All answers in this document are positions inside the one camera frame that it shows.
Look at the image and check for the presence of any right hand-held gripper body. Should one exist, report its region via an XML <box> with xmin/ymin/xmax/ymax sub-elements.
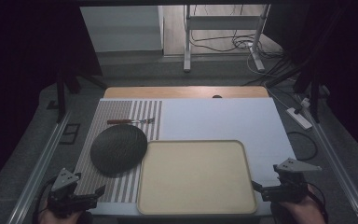
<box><xmin>260</xmin><ymin>157</ymin><xmax>323</xmax><ymax>205</ymax></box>

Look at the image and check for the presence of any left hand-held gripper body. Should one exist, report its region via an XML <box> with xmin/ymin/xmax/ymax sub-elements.
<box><xmin>46</xmin><ymin>167</ymin><xmax>98</xmax><ymax>217</ymax></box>

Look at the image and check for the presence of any person's left hand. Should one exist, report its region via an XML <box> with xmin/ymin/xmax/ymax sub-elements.
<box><xmin>37</xmin><ymin>201</ymin><xmax>86</xmax><ymax>224</ymax></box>

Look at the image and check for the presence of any person's right hand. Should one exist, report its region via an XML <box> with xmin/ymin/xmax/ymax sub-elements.
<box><xmin>278</xmin><ymin>186</ymin><xmax>326</xmax><ymax>224</ymax></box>

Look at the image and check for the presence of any dark round woven plate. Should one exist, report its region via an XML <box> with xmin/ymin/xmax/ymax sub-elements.
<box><xmin>89</xmin><ymin>123</ymin><xmax>148</xmax><ymax>175</ymax></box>

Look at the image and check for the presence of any beige rectangular tray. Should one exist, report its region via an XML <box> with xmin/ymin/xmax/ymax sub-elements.
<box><xmin>136</xmin><ymin>139</ymin><xmax>258</xmax><ymax>217</ymax></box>

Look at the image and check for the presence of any white power strip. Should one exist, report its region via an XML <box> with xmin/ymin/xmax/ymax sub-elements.
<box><xmin>285</xmin><ymin>106</ymin><xmax>313</xmax><ymax>131</ymax></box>

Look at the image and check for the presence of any white board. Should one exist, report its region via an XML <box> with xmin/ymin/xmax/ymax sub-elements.
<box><xmin>88</xmin><ymin>97</ymin><xmax>296</xmax><ymax>217</ymax></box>

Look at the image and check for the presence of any grey striped placemat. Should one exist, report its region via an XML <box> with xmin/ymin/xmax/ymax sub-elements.
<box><xmin>74</xmin><ymin>99</ymin><xmax>163</xmax><ymax>204</ymax></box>

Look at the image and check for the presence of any black stand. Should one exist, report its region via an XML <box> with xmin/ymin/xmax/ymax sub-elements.
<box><xmin>264</xmin><ymin>6</ymin><xmax>332</xmax><ymax>124</ymax></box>
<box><xmin>55</xmin><ymin>65</ymin><xmax>108</xmax><ymax>124</ymax></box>

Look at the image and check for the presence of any wooden table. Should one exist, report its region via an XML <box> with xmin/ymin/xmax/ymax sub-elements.
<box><xmin>103</xmin><ymin>85</ymin><xmax>270</xmax><ymax>100</ymax></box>

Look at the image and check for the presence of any dark curtain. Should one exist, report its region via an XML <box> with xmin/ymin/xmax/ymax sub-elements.
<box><xmin>262</xmin><ymin>0</ymin><xmax>358</xmax><ymax>166</ymax></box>
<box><xmin>0</xmin><ymin>0</ymin><xmax>104</xmax><ymax>198</ymax></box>

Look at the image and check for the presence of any left hand-held gripper cable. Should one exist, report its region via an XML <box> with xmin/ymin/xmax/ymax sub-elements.
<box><xmin>32</xmin><ymin>176</ymin><xmax>58</xmax><ymax>224</ymax></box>

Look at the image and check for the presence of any hand-held gripper cable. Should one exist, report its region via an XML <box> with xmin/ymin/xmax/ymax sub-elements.
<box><xmin>32</xmin><ymin>176</ymin><xmax>58</xmax><ymax>224</ymax></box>
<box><xmin>307</xmin><ymin>181</ymin><xmax>329</xmax><ymax>224</ymax></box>

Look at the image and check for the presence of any aluminium rail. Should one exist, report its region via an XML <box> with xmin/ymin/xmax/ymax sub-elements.
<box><xmin>7</xmin><ymin>111</ymin><xmax>73</xmax><ymax>224</ymax></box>
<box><xmin>299</xmin><ymin>98</ymin><xmax>358</xmax><ymax>224</ymax></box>

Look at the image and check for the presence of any right hand-held gripper cable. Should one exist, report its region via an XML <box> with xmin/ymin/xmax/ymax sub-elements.
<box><xmin>307</xmin><ymin>181</ymin><xmax>329</xmax><ymax>224</ymax></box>

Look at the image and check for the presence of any black looped cable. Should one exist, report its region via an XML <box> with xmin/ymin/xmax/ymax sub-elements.
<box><xmin>286</xmin><ymin>131</ymin><xmax>319</xmax><ymax>162</ymax></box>

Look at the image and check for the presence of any fork with brown handle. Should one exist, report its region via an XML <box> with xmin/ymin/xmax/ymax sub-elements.
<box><xmin>106</xmin><ymin>117</ymin><xmax>156</xmax><ymax>126</ymax></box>

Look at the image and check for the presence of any tangle of floor cables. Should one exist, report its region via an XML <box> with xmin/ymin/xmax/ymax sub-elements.
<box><xmin>185</xmin><ymin>4</ymin><xmax>288</xmax><ymax>82</ymax></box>

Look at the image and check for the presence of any white metal stand frame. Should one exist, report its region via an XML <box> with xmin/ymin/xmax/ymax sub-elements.
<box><xmin>183</xmin><ymin>3</ymin><xmax>272</xmax><ymax>74</ymax></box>

